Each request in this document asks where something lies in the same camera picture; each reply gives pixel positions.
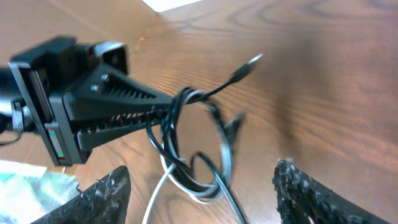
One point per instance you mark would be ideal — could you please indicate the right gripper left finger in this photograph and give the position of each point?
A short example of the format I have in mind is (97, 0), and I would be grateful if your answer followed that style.
(106, 201)

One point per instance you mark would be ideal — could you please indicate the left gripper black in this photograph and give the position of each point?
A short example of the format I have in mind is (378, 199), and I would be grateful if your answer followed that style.
(42, 74)

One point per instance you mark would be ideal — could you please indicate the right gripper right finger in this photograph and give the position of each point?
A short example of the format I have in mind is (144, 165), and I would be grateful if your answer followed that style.
(302, 199)

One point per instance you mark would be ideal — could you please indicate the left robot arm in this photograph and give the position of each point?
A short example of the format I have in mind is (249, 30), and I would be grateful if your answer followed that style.
(15, 115)

